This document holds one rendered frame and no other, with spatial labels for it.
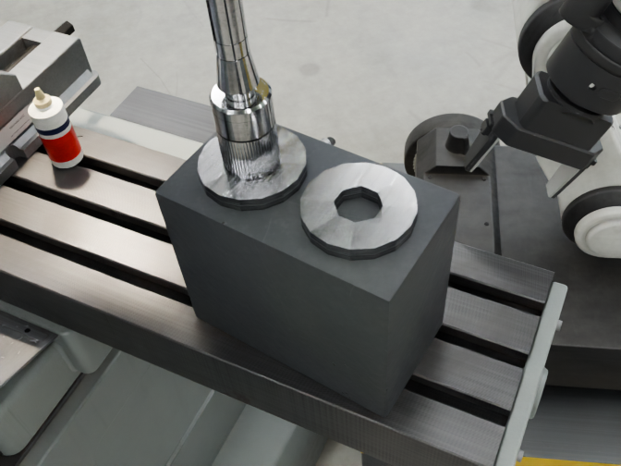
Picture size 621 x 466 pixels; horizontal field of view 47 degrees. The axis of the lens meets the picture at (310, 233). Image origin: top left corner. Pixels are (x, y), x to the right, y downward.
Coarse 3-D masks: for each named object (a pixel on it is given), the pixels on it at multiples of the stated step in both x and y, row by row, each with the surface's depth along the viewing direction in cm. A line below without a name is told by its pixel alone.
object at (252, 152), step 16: (272, 112) 53; (224, 128) 53; (240, 128) 52; (256, 128) 53; (272, 128) 54; (224, 144) 55; (240, 144) 54; (256, 144) 54; (272, 144) 55; (224, 160) 57; (240, 160) 55; (256, 160) 55; (272, 160) 56; (240, 176) 56; (256, 176) 56
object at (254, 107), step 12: (264, 84) 53; (216, 96) 53; (252, 96) 52; (264, 96) 52; (216, 108) 52; (228, 108) 52; (240, 108) 52; (252, 108) 52; (264, 108) 52; (228, 120) 52; (240, 120) 52
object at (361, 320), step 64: (192, 192) 58; (256, 192) 56; (320, 192) 55; (384, 192) 55; (448, 192) 56; (192, 256) 63; (256, 256) 56; (320, 256) 53; (384, 256) 52; (448, 256) 60; (256, 320) 65; (320, 320) 58; (384, 320) 52; (384, 384) 59
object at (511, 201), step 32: (448, 128) 139; (416, 160) 141; (448, 160) 134; (512, 160) 139; (480, 192) 131; (512, 192) 133; (544, 192) 133; (480, 224) 126; (512, 224) 128; (544, 224) 128; (512, 256) 124; (544, 256) 123; (576, 256) 123; (576, 288) 118; (608, 288) 118; (576, 320) 115; (608, 320) 114; (576, 352) 113; (608, 352) 112; (576, 384) 120; (608, 384) 119
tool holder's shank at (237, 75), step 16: (208, 0) 47; (224, 0) 46; (240, 0) 47; (224, 16) 47; (240, 16) 47; (224, 32) 48; (240, 32) 48; (224, 48) 48; (240, 48) 49; (224, 64) 50; (240, 64) 50; (224, 80) 51; (240, 80) 50; (256, 80) 51; (240, 96) 52
